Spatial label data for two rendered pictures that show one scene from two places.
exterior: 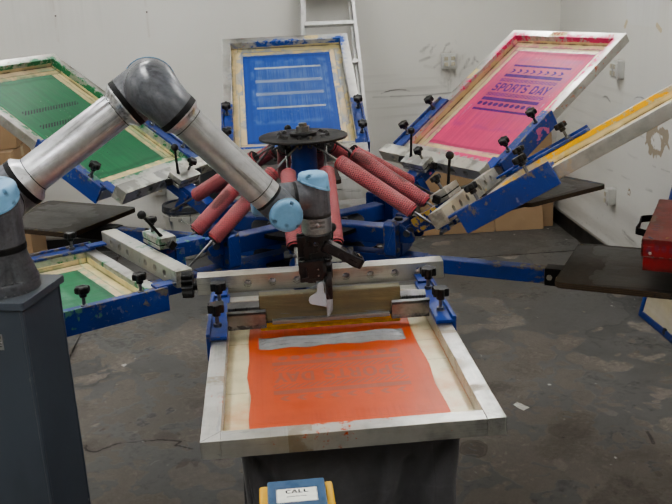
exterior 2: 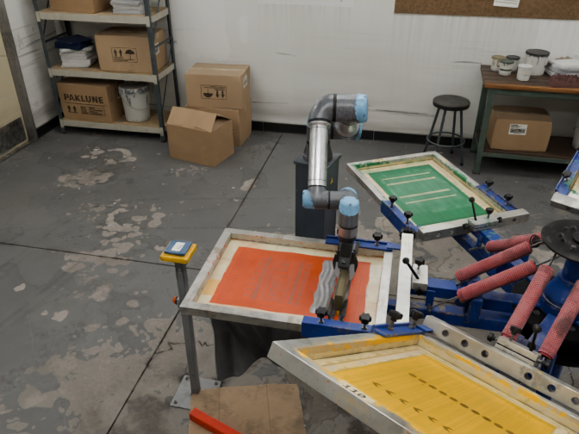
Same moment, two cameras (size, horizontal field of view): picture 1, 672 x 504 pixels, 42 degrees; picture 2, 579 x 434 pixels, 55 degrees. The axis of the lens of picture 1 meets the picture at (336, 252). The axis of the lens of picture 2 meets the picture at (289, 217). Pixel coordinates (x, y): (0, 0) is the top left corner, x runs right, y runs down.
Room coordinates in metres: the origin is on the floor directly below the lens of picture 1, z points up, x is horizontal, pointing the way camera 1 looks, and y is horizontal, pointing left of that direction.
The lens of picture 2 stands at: (2.40, -1.79, 2.41)
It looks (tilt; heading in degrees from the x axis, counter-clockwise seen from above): 31 degrees down; 107
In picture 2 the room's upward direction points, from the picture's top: straight up
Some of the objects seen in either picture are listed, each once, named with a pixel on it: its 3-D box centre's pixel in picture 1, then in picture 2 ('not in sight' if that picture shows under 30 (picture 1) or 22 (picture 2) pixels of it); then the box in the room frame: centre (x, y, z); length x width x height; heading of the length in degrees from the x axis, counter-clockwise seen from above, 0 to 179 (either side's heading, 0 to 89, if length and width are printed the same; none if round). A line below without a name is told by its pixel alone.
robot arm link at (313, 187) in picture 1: (313, 194); (348, 212); (2.08, 0.05, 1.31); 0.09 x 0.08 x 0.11; 103
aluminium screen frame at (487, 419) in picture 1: (336, 354); (294, 278); (1.88, 0.01, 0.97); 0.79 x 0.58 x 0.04; 4
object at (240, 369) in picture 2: not in sight; (270, 351); (1.84, -0.20, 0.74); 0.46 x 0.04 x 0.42; 4
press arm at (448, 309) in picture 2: not in sight; (396, 307); (2.31, 0.04, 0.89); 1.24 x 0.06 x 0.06; 4
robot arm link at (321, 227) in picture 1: (316, 225); (346, 230); (2.08, 0.04, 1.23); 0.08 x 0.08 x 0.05
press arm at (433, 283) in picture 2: not in sight; (432, 287); (2.44, 0.05, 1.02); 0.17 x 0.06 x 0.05; 4
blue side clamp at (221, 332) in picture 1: (219, 323); (358, 247); (2.10, 0.31, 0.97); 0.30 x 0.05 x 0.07; 4
